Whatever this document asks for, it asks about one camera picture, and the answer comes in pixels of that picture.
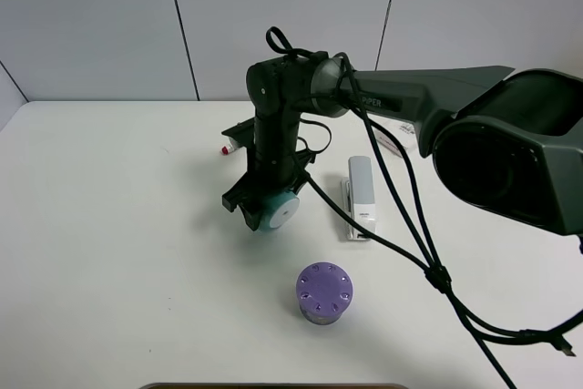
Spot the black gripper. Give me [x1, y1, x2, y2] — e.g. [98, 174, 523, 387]
[221, 147, 316, 230]

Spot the teal pencil sharpener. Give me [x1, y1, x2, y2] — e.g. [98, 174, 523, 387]
[259, 191, 300, 231]

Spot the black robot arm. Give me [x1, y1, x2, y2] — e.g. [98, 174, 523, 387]
[222, 52, 582, 235]

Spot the white and grey stapler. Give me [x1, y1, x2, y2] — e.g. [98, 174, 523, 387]
[341, 156, 377, 233]

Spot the red and white marker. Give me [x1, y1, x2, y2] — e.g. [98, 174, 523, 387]
[220, 138, 240, 156]

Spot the purple lidded jar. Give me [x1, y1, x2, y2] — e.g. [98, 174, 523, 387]
[295, 261, 353, 325]

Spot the white cardboard box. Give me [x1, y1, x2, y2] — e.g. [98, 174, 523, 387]
[373, 119, 417, 158]

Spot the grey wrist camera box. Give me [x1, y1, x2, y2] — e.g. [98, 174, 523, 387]
[221, 118, 254, 148]

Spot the black cable bundle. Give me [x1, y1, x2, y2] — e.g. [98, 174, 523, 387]
[265, 26, 583, 389]

